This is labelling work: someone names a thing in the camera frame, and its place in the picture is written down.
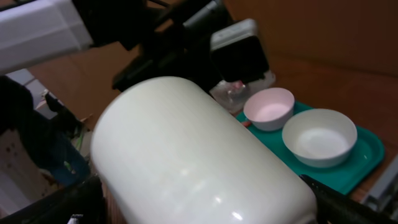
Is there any pink bowl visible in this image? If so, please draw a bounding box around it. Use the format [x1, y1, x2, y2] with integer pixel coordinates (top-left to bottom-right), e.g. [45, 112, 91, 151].
[243, 88, 295, 131]

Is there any grey dishwasher rack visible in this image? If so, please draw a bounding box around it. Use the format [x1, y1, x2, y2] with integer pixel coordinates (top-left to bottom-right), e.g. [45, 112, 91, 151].
[361, 156, 397, 212]

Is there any teal plastic tray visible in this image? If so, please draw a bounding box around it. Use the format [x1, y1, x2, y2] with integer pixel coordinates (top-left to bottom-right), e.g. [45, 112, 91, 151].
[235, 101, 386, 196]

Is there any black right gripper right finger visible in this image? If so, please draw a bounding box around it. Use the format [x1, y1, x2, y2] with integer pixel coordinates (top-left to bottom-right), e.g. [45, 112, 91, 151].
[300, 175, 395, 224]

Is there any white bowl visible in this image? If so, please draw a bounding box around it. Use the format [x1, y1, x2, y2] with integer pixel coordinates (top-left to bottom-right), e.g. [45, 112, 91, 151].
[282, 109, 358, 169]

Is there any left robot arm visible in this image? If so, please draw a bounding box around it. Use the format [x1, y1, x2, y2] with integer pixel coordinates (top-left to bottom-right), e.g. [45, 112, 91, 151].
[1, 0, 269, 91]

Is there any clear plastic bin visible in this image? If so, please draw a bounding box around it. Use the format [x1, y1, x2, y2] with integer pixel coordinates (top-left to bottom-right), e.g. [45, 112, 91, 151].
[210, 70, 276, 114]

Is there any white cup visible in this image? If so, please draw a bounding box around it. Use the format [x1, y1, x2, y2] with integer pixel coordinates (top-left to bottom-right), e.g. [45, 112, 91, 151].
[90, 77, 317, 224]

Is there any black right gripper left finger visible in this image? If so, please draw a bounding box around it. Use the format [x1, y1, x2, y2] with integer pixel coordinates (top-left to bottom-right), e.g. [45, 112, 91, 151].
[1, 175, 106, 224]

